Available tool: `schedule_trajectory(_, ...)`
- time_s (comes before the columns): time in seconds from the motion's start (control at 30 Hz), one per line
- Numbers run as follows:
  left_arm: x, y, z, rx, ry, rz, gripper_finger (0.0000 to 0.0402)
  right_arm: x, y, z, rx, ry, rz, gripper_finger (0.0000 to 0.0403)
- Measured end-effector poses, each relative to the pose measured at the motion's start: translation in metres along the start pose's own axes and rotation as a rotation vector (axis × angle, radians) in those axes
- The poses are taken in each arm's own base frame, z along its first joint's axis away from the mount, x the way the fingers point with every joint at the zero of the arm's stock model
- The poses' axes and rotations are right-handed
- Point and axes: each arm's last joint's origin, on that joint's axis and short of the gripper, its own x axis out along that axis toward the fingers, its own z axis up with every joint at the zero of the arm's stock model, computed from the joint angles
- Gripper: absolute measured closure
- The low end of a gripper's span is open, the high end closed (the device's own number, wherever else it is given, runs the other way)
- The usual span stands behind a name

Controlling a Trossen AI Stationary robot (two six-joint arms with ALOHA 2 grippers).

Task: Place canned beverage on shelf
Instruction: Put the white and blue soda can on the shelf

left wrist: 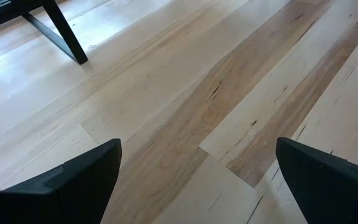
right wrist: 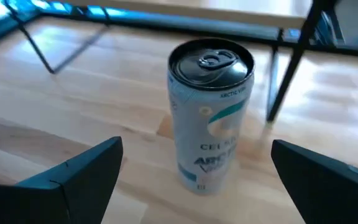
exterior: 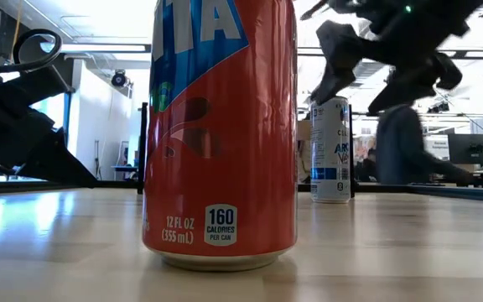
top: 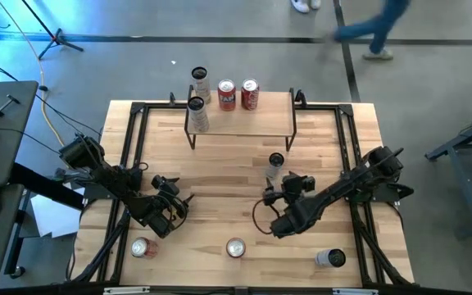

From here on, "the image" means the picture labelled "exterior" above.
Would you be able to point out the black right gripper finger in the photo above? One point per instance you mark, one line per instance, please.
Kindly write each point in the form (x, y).
(409, 81)
(340, 54)

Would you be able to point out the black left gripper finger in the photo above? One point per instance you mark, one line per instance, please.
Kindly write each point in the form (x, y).
(57, 163)
(36, 90)

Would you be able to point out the slim white Celsius can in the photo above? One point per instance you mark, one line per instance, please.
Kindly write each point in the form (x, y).
(329, 159)

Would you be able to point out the wooden shelf with black legs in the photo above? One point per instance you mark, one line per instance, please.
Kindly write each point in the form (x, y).
(143, 147)

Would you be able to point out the person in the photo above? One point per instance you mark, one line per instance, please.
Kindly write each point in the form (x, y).
(367, 168)
(401, 147)

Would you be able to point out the colourful poster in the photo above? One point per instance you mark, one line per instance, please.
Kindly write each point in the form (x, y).
(363, 142)

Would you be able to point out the large black monitor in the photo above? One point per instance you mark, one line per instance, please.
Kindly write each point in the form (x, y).
(470, 149)

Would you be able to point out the red Fanta soda can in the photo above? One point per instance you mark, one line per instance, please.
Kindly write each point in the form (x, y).
(224, 168)

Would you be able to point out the round black ceiling camera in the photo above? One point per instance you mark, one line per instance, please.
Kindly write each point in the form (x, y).
(119, 79)

